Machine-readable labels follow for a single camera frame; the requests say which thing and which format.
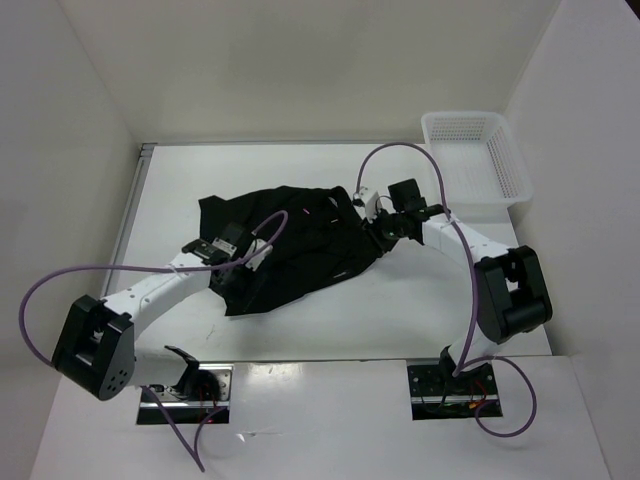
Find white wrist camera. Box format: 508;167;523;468
352;186;380;223
242;237;273;272

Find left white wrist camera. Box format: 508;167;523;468
242;237;273;272

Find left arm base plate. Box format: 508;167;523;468
136;363;234;425

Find black shorts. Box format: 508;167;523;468
199;186;383;317

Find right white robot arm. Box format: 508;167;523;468
353;179;553;393

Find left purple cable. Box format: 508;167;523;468
18;210;290;472

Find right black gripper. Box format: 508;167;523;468
356;204;405;259

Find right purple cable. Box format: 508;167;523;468
353;142;538;437

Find aluminium table edge rail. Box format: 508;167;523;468
88;143;157;298

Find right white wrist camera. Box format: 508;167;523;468
352;186;380;223

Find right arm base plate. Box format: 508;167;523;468
406;359;503;420

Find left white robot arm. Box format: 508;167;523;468
52;224;271;401

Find white plastic basket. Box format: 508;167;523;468
421;111;534;221

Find purple cable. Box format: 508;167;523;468
18;210;290;472
353;142;538;437

